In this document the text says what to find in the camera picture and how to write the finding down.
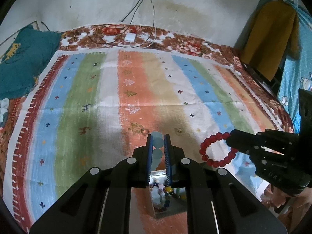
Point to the floral red bedsheet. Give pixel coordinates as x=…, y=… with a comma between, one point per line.
x=98, y=36

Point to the metal jewelry tin box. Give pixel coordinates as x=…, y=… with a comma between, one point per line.
x=164, y=200

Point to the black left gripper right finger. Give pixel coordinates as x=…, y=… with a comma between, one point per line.
x=216, y=201

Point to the teal pillow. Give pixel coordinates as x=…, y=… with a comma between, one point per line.
x=25, y=60

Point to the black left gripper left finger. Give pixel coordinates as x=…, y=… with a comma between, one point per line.
x=99, y=202

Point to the blue patterned hanging cloth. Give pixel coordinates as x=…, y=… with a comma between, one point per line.
x=296, y=71

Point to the right hand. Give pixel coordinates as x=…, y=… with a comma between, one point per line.
x=274, y=197

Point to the mustard yellow hanging cloth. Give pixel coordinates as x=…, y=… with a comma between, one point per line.
x=274, y=34

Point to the colourful striped mat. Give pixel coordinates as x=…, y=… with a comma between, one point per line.
x=93, y=108

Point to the white crumpled cloth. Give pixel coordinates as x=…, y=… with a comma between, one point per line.
x=4, y=108

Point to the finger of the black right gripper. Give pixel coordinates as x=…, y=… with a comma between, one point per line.
x=244, y=142

